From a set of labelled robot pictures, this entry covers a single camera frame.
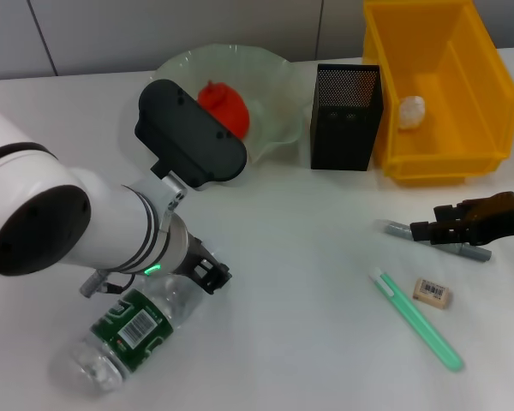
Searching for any beige eraser with barcode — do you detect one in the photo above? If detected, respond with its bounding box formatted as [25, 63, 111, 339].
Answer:
[411, 276, 453, 310]

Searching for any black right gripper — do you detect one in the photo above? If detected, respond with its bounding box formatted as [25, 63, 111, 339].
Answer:
[409, 191, 514, 248]

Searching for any grey glitter marker pen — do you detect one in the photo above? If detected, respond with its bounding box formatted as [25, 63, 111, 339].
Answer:
[376, 218, 494, 264]

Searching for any black wrist cable with plug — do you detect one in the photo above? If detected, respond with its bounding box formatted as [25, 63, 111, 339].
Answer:
[80, 269, 139, 299]

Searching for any white paper ball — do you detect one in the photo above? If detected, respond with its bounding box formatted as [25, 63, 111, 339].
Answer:
[397, 95, 428, 131]

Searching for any pale green glass fruit plate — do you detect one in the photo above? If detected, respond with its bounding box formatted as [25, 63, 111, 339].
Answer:
[147, 42, 308, 166]

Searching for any mint green pen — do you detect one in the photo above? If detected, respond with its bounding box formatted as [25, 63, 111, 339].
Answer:
[368, 265, 465, 373]

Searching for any clear green-label water bottle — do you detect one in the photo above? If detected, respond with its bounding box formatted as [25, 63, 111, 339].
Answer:
[52, 256, 222, 396]

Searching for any yellow plastic storage bin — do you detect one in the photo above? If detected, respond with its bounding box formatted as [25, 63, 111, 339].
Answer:
[362, 0, 514, 188]

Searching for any orange fruit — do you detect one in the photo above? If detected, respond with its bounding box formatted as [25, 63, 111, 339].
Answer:
[196, 79, 252, 140]

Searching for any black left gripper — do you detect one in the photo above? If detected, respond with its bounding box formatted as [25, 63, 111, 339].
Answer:
[176, 236, 234, 297]

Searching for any black mesh pen holder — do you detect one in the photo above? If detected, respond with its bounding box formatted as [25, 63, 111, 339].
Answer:
[310, 63, 386, 171]

